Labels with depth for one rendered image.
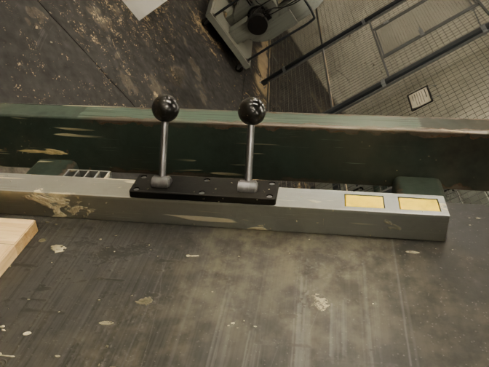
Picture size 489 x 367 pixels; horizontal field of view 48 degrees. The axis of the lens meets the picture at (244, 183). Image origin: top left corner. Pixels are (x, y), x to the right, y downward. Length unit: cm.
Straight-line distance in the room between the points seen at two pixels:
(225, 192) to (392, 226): 22
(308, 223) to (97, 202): 29
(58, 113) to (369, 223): 60
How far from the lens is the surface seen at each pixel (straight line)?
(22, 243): 76
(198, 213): 74
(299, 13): 591
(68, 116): 102
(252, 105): 72
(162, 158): 75
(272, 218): 72
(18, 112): 108
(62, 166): 104
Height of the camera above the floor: 177
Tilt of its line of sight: 23 degrees down
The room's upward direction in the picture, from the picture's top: 62 degrees clockwise
